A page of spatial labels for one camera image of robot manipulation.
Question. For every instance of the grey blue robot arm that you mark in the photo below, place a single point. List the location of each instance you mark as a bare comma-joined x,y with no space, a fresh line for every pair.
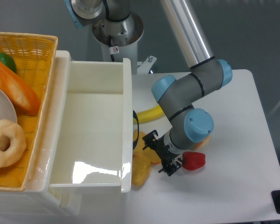
189,125

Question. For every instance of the green bell pepper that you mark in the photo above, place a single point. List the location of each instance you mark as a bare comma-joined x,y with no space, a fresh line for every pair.
8,61

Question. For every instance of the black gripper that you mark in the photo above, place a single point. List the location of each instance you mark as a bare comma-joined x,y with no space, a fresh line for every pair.
169,164

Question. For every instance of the beige bagel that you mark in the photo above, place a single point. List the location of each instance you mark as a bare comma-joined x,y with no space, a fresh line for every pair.
12,142

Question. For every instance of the yellow banana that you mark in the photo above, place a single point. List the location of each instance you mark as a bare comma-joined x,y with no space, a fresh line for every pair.
150,114

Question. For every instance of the beige plate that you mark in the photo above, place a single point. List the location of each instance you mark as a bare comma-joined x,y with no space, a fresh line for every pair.
7,110

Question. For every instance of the white table bracket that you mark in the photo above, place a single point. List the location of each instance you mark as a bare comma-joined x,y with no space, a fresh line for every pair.
146,67

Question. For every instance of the white drawer cabinet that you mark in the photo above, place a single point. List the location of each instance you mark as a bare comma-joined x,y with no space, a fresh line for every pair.
38,197

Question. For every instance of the black drawer handle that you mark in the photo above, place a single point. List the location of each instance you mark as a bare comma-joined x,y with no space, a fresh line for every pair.
135,142

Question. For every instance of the orange crust bread slice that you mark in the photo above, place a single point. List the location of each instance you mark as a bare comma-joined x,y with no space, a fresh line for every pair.
148,153

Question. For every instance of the red bell pepper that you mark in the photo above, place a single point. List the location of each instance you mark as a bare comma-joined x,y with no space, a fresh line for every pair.
192,160

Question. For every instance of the orange baguette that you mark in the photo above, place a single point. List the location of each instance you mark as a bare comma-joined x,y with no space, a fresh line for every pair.
22,96

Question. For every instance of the knotted bread roll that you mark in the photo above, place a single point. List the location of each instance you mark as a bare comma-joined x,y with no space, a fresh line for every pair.
202,143

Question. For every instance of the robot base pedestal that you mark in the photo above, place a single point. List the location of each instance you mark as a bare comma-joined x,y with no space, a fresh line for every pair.
115,27

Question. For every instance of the white plastic drawer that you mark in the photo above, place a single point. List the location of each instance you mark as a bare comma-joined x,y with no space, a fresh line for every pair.
95,143

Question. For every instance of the yellow bell pepper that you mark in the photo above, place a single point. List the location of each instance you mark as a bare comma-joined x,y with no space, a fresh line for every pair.
141,169

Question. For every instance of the yellow woven basket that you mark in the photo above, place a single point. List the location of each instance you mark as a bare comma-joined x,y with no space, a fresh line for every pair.
34,56

